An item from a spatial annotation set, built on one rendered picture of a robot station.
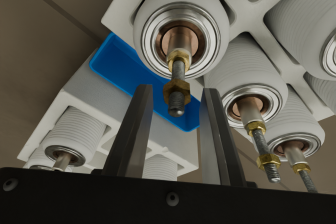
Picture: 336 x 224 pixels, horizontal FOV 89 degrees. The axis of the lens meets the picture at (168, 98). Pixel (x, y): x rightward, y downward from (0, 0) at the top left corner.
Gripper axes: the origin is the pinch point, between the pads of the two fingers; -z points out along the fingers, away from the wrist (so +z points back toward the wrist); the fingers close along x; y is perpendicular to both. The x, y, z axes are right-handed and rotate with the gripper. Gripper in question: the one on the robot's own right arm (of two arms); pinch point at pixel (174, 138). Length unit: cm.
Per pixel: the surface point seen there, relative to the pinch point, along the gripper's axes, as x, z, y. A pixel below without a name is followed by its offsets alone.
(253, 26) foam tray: -9.2, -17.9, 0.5
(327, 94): -21.1, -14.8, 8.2
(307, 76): -21.3, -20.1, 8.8
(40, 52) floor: 38, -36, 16
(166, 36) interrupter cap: 1.3, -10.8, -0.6
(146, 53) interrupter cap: 3.2, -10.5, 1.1
